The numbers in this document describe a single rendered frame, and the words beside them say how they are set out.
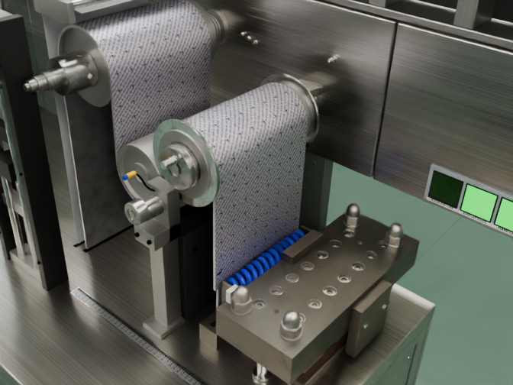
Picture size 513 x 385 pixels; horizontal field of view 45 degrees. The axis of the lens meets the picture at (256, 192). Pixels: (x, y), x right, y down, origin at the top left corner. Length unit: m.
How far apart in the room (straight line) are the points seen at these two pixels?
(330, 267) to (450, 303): 1.61
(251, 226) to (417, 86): 0.37
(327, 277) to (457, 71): 0.41
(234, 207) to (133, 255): 0.40
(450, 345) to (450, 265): 0.49
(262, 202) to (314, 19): 0.34
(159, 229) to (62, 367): 0.30
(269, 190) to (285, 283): 0.16
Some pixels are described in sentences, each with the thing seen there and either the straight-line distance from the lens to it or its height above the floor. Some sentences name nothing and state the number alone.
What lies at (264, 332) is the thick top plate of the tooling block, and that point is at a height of 1.03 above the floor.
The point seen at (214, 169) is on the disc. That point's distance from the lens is 0.93.
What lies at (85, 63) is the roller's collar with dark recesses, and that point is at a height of 1.35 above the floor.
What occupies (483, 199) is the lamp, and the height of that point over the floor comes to 1.19.
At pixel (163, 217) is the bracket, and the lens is 1.03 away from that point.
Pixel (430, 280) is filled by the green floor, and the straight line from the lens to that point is 2.80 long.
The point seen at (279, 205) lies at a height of 1.12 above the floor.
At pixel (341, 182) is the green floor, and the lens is 3.34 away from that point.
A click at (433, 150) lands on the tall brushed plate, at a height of 1.24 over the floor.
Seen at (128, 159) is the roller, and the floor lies 1.19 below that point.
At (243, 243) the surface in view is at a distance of 1.08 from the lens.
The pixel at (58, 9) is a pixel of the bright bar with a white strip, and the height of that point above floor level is 1.44.
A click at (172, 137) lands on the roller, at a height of 1.29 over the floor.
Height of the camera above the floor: 1.75
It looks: 33 degrees down
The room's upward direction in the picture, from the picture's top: 2 degrees clockwise
